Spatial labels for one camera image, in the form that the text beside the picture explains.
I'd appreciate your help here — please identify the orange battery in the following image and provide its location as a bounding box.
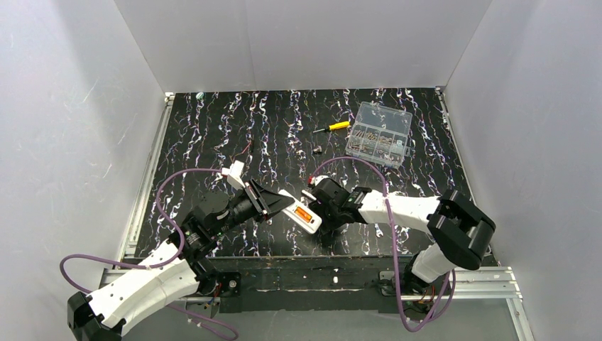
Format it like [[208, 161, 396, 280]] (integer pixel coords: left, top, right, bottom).
[[295, 206, 313, 223]]

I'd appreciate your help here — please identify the white remote control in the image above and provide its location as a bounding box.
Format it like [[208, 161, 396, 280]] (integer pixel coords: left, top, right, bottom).
[[278, 189, 322, 234]]

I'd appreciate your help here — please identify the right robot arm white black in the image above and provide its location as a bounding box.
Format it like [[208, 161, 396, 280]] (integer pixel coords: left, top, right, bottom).
[[303, 177, 496, 292]]

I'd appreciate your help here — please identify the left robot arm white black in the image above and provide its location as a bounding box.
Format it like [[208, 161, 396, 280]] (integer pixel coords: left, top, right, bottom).
[[67, 180, 298, 340]]

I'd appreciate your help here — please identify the silver open-end wrench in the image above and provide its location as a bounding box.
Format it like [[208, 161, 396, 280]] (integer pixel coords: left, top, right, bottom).
[[374, 224, 384, 238]]

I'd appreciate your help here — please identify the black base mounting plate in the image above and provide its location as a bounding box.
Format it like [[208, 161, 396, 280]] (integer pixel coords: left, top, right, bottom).
[[210, 256, 398, 313]]

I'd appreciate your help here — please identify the clear plastic screw box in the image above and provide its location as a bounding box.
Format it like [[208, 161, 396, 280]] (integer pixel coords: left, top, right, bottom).
[[345, 102, 412, 168]]

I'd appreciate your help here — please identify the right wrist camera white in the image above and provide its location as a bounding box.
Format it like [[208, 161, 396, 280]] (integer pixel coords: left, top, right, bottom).
[[307, 175, 328, 188]]

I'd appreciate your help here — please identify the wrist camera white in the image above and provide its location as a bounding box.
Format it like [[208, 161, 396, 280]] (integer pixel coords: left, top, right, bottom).
[[221, 161, 245, 190], [307, 175, 328, 188]]

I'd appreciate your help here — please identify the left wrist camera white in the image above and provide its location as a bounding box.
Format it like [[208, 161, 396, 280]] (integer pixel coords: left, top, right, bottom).
[[221, 161, 245, 190]]

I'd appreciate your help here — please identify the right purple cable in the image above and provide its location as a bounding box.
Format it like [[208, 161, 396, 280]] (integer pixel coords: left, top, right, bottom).
[[310, 156, 457, 333]]

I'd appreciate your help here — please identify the yellow handled screwdriver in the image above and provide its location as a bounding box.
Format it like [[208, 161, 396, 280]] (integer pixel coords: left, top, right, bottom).
[[313, 121, 351, 134]]

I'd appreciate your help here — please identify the aluminium frame rail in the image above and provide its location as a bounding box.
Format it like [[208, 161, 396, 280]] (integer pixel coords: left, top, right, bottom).
[[110, 92, 175, 265]]

